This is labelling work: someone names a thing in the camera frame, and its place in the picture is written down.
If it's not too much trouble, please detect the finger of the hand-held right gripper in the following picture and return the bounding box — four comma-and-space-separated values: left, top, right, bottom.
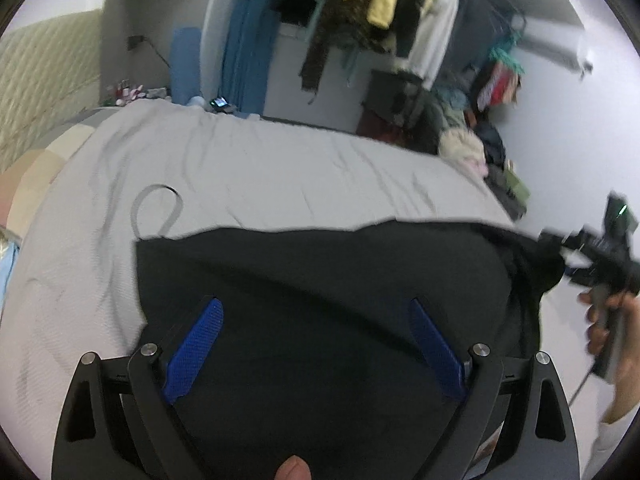
539, 229, 588, 257
564, 259, 598, 287

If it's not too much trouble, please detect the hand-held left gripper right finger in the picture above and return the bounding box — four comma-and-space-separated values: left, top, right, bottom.
409, 297, 581, 480

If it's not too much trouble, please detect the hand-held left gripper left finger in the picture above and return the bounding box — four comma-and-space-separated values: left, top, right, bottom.
51, 296, 224, 480

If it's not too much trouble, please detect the black padded jacket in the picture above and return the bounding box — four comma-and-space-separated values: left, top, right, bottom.
131, 185, 567, 480

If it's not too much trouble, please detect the person's right forearm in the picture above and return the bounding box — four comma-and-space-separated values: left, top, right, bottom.
582, 355, 640, 480

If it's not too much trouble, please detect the pile of mixed clothes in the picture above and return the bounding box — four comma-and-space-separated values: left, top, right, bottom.
425, 67, 532, 222

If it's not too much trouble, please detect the person's right hand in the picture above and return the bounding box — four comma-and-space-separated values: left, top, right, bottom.
579, 291, 640, 387

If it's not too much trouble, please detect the person's left hand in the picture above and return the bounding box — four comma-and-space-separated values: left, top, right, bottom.
276, 455, 314, 480

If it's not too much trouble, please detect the green box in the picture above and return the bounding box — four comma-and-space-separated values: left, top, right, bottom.
502, 160, 532, 207

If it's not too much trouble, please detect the cream fleece garment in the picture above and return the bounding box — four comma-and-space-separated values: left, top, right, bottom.
439, 130, 488, 177

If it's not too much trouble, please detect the grey duvet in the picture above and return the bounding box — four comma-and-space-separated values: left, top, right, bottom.
0, 97, 517, 461

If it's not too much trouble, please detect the green clip hanger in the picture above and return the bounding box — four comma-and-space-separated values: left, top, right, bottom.
487, 35, 527, 74

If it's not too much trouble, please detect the white air conditioner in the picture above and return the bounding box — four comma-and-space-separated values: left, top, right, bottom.
520, 17, 594, 79

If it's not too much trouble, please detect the light blue cloth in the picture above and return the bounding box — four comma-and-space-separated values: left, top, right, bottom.
0, 227, 23, 302

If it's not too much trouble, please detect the dark storage cabinet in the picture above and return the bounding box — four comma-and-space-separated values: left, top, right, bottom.
357, 70, 446, 153

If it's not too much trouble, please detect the dark grey hanging coat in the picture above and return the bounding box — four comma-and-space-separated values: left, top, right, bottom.
450, 0, 516, 76

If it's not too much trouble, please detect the white hanging hoodie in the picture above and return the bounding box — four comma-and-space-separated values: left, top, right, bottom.
407, 0, 460, 88

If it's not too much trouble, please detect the beige and pink pillow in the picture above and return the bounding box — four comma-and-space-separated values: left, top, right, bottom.
0, 120, 97, 233

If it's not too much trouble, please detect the row of cosmetic bottles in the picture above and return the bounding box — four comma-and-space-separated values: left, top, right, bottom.
107, 80, 168, 107

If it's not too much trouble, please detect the black hanging top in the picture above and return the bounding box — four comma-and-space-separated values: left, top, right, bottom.
395, 0, 441, 61

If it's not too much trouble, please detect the blue rolled mat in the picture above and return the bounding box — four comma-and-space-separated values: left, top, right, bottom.
170, 27, 203, 106

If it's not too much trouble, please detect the blue curtain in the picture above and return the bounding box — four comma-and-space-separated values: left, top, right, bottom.
220, 0, 281, 116

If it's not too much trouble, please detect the dark patterned hanging garment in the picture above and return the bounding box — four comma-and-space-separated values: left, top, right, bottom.
300, 0, 396, 93

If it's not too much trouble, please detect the cream quilted headboard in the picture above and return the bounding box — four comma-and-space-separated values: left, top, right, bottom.
0, 10, 106, 171

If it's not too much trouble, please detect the grey wardrobe cabinet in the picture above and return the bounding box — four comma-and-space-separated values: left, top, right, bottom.
102, 0, 281, 111

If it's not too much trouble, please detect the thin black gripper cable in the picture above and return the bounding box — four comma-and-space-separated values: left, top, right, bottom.
567, 364, 597, 407

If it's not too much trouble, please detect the black wall charger with cable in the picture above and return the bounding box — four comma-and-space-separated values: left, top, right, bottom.
127, 35, 171, 69

